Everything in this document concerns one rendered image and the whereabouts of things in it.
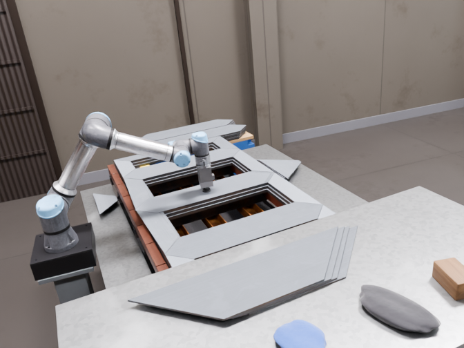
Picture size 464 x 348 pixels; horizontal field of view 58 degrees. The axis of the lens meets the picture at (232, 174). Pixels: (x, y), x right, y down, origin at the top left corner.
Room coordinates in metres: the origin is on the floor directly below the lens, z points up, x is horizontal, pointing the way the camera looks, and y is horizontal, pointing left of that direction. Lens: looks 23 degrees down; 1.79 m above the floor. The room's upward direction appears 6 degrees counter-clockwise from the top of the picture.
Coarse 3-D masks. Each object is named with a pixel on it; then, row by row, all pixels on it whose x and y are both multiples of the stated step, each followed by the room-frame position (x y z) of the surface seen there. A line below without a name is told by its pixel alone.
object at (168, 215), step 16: (144, 160) 2.52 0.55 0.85; (160, 160) 2.55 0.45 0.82; (224, 160) 2.37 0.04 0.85; (160, 176) 2.22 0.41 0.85; (176, 176) 2.25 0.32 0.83; (128, 192) 2.12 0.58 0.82; (240, 192) 1.92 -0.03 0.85; (256, 192) 1.93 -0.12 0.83; (272, 192) 1.92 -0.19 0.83; (176, 208) 1.79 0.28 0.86; (192, 208) 1.81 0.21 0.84; (208, 208) 1.83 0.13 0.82; (176, 240) 1.50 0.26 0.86
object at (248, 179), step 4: (248, 172) 2.13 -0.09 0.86; (236, 176) 2.09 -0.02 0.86; (240, 176) 2.08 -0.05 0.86; (244, 176) 2.08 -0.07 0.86; (248, 176) 2.07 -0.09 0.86; (252, 176) 2.07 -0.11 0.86; (244, 180) 2.02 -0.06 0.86; (248, 180) 2.02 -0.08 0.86; (252, 180) 2.01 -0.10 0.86; (256, 180) 2.01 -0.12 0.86; (248, 184) 1.97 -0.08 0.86; (252, 184) 1.96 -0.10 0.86; (256, 184) 1.96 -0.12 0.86
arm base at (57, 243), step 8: (56, 232) 1.66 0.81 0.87; (64, 232) 1.68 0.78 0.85; (72, 232) 1.72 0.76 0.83; (48, 240) 1.67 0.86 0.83; (56, 240) 1.65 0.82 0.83; (64, 240) 1.66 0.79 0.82; (72, 240) 1.69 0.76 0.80; (48, 248) 1.65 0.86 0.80; (56, 248) 1.64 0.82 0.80; (64, 248) 1.65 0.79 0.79
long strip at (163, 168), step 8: (216, 152) 2.49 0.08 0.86; (224, 152) 2.48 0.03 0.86; (232, 152) 2.46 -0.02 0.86; (192, 160) 2.39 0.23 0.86; (216, 160) 2.35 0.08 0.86; (136, 168) 2.35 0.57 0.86; (144, 168) 2.33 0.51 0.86; (152, 168) 2.32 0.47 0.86; (160, 168) 2.31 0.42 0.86; (168, 168) 2.30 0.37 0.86; (176, 168) 2.28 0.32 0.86; (128, 176) 2.24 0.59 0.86; (136, 176) 2.23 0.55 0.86; (144, 176) 2.22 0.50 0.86; (152, 176) 2.21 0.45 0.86
